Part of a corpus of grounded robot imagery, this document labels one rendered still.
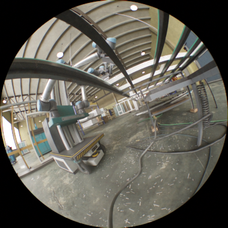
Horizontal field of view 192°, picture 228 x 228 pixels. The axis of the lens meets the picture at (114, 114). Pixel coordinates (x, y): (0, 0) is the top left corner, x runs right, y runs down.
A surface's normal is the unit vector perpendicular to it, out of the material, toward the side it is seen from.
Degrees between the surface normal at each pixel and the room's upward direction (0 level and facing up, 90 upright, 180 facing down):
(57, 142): 90
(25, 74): 180
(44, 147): 90
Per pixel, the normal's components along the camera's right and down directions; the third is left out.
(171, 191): -0.37, -0.93
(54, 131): 0.89, -0.36
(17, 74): 0.37, 0.93
